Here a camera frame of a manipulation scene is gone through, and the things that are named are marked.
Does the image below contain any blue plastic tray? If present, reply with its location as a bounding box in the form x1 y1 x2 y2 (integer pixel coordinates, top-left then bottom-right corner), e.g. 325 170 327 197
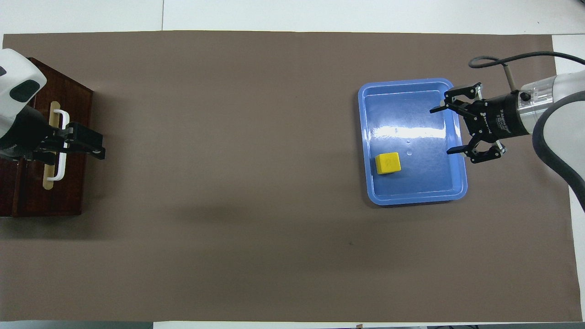
357 78 468 206

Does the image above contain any brown paper table mat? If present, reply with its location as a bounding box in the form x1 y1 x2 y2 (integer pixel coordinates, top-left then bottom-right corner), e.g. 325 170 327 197
0 30 583 323

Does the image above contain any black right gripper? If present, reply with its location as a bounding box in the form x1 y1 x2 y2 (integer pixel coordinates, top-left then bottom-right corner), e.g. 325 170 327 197
430 82 533 164

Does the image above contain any yellow cube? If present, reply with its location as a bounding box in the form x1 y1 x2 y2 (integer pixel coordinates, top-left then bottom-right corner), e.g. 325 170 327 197
375 152 402 175

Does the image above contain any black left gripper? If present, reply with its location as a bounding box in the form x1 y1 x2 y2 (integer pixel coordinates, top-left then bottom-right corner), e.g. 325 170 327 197
0 105 106 166

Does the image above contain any dark drawer with white handle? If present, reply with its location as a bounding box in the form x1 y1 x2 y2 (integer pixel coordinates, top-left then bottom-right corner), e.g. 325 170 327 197
14 57 94 218

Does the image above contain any dark wooden drawer cabinet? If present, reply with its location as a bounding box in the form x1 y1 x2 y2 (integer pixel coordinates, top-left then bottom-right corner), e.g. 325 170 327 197
0 158 23 218

